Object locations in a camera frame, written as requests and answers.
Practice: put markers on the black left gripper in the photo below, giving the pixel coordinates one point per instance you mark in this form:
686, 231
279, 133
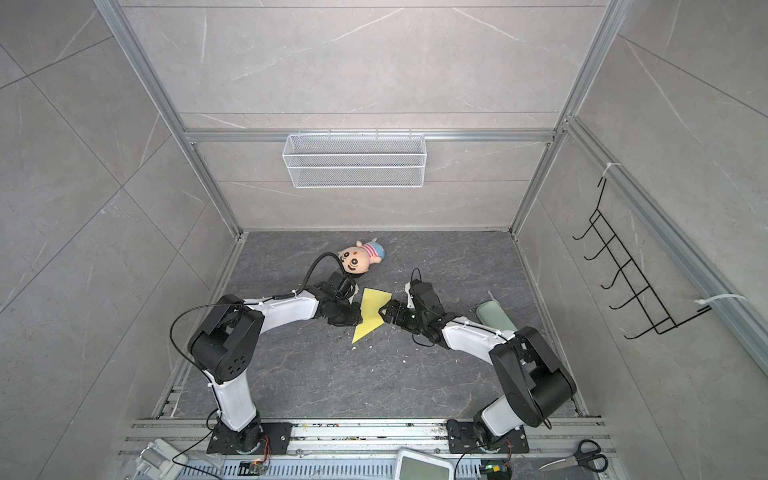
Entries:
356, 319

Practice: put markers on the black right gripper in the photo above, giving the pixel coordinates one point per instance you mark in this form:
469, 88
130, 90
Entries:
399, 320

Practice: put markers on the yellow square paper sheet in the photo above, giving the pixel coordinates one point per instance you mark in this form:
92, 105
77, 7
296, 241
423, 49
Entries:
372, 301

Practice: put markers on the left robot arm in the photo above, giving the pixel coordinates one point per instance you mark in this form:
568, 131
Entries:
224, 344

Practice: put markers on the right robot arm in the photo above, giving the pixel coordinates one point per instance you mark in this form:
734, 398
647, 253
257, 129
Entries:
534, 380

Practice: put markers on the plush doll toy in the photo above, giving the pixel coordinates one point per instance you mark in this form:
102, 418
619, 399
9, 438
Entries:
358, 259

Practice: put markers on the white digital scale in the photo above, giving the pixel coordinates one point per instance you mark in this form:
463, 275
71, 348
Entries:
414, 465

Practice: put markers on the small green circuit board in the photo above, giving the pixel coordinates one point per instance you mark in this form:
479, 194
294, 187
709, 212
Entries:
491, 470

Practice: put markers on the white device bottom left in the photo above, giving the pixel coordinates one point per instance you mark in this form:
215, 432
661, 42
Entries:
160, 461

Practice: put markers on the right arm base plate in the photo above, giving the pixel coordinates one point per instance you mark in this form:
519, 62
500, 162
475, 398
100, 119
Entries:
475, 437

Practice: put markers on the white wire mesh basket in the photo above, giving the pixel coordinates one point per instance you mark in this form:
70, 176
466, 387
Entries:
361, 160

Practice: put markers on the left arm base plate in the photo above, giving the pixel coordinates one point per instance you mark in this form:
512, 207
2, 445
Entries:
254, 439

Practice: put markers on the small red-wired circuit board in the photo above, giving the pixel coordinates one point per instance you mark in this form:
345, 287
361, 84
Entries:
253, 468

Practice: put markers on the black handled scissors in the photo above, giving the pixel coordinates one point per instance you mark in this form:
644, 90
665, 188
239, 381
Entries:
588, 455

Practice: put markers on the black wire hook rack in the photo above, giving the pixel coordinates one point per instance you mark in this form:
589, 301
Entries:
658, 318

